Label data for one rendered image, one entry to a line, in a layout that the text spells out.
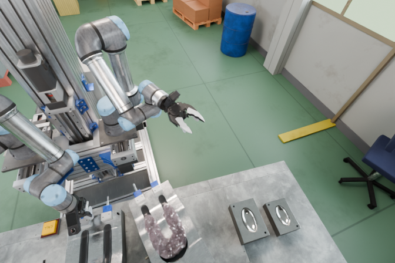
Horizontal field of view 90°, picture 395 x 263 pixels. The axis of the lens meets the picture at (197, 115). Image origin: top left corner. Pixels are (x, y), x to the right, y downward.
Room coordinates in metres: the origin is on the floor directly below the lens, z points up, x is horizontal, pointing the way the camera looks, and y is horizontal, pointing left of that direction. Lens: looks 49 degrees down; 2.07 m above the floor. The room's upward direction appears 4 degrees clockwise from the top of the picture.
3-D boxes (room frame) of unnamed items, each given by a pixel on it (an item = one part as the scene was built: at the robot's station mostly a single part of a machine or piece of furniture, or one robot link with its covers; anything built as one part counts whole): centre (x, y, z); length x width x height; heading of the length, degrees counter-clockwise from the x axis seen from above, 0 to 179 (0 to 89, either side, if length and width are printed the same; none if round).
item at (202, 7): (4.98, 0.18, 0.34); 1.21 x 0.91 x 0.67; 23
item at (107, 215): (0.31, 0.46, 0.89); 0.13 x 0.05 x 0.05; 18
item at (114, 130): (0.76, 0.51, 1.09); 0.15 x 0.15 x 0.10
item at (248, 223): (0.31, -0.32, 0.83); 0.20 x 0.15 x 0.07; 18
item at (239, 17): (3.59, -0.62, 0.39); 0.55 x 0.52 x 0.79; 23
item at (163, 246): (0.23, 0.13, 0.90); 0.26 x 0.18 x 0.08; 35
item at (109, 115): (0.76, 0.51, 1.20); 0.13 x 0.12 x 0.14; 139
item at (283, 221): (0.34, -0.52, 0.83); 0.17 x 0.13 x 0.06; 18
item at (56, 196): (0.26, 0.56, 1.20); 0.09 x 0.08 x 0.11; 68
